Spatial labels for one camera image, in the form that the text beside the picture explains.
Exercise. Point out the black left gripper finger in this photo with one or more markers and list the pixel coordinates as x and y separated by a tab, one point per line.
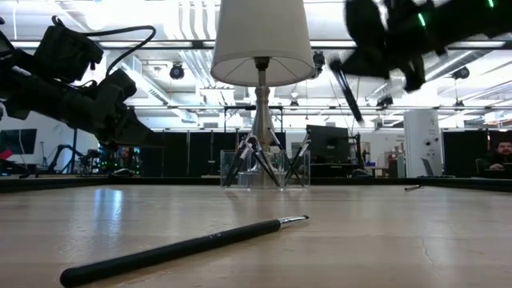
128	130
160	142

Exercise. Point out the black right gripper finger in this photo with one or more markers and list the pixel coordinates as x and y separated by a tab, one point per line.
414	76
366	40

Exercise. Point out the makeup brush silver ferrule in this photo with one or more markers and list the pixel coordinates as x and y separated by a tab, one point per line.
350	96

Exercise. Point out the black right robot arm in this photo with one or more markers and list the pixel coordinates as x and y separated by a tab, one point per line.
460	20

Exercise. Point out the black background robot arm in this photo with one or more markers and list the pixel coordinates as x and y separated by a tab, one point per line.
60	154

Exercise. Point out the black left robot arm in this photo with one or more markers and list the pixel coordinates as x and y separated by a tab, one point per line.
24	88

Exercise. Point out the black partition panels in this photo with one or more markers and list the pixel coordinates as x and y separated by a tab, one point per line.
460	152
180	154

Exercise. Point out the person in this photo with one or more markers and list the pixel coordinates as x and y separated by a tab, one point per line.
500	156
128	156

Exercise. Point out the black ceiling spotlight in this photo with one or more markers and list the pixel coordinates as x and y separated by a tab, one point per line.
177	71
461	73

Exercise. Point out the white tall cabinet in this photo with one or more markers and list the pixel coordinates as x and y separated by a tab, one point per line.
422	143

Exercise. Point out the white lamp shade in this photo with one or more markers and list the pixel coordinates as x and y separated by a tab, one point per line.
260	40

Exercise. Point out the black desk monitor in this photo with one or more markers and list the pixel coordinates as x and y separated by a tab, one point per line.
328	142

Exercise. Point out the makeup brush round black head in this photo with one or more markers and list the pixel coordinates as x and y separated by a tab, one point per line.
412	187

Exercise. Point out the clear glass lamp base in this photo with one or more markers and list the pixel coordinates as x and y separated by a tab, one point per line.
306	178

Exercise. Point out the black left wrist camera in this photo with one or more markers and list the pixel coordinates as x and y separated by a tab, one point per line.
66	52

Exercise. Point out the black wall screen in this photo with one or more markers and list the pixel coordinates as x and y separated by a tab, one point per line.
18	141

